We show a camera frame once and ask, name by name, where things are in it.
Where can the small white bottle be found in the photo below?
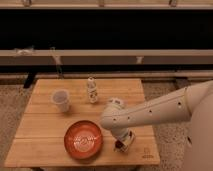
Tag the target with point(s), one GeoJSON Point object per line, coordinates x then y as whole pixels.
{"type": "Point", "coordinates": [92, 90]}

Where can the wooden table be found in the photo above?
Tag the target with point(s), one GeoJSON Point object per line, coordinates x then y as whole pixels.
{"type": "Point", "coordinates": [39, 140]}

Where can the clear plastic cup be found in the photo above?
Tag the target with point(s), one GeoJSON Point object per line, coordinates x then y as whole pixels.
{"type": "Point", "coordinates": [60, 98]}

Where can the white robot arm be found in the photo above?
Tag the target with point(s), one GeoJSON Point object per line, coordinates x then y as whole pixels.
{"type": "Point", "coordinates": [192, 103]}

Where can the dark red pepper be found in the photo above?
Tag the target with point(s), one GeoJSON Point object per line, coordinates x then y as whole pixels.
{"type": "Point", "coordinates": [118, 144]}

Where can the white sponge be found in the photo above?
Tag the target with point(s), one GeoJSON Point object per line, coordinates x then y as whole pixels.
{"type": "Point", "coordinates": [126, 143]}

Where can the orange bowl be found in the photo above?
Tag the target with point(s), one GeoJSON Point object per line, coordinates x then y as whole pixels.
{"type": "Point", "coordinates": [83, 140]}

